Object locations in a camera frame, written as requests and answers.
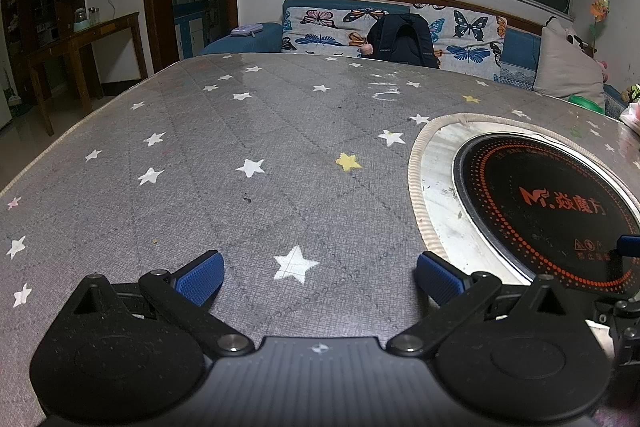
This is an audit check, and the round black induction cooktop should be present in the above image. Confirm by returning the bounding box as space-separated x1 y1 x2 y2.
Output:
452 132 640 300

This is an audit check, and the grey star-printed tablecloth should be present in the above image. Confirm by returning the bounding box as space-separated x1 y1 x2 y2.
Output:
0 52 640 427

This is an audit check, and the paper pinwheel flower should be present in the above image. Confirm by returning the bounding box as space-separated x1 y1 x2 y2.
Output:
587 0 612 52

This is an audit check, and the wooden shelf cabinet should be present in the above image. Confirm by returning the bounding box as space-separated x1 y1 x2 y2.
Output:
0 0 86 108

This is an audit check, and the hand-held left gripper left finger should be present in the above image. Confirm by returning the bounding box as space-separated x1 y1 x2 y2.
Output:
70 250 256 358

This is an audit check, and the blue cabinet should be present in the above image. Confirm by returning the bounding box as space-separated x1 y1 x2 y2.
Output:
174 0 211 60

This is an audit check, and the black backpack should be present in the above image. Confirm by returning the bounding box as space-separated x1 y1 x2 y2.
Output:
366 13 441 70

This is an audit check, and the green plastic item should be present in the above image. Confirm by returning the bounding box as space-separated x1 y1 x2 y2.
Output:
569 94 605 114

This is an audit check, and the grey pillow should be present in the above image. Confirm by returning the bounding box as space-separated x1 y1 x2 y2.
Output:
532 18 608 108

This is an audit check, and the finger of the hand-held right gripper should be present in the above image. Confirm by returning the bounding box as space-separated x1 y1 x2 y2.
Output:
615 234 640 258
594 298 640 369

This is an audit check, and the panda plush toy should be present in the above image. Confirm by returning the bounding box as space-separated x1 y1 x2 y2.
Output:
565 32 598 58

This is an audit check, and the butterfly-printed sofa cover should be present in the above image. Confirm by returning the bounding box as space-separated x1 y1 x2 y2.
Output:
281 4 508 82

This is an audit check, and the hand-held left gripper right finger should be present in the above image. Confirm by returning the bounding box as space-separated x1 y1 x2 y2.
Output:
387 251 566 358

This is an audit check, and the wooden desk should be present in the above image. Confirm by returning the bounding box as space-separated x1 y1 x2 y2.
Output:
25 12 149 136

